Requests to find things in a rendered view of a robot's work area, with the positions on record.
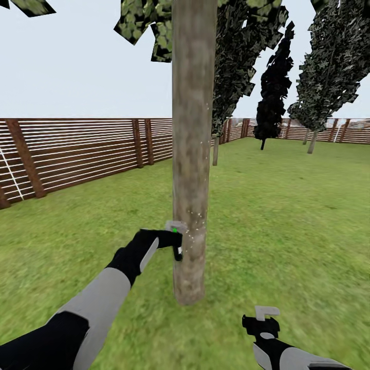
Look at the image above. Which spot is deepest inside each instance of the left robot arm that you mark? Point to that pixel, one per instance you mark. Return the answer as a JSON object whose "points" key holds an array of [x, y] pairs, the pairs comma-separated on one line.
{"points": [[64, 343]]}

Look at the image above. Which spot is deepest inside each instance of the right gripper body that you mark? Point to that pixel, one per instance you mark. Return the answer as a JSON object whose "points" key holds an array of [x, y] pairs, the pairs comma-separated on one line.
{"points": [[252, 325]]}

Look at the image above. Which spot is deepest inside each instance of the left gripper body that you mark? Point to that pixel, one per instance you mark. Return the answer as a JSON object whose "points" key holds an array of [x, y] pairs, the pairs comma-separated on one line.
{"points": [[173, 239]]}

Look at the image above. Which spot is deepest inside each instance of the pesticide atomizer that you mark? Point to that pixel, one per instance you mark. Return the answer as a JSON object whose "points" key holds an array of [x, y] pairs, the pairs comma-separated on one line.
{"points": [[177, 254]]}

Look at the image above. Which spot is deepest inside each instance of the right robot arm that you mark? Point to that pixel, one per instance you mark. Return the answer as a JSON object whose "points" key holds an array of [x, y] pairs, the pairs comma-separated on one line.
{"points": [[272, 354]]}

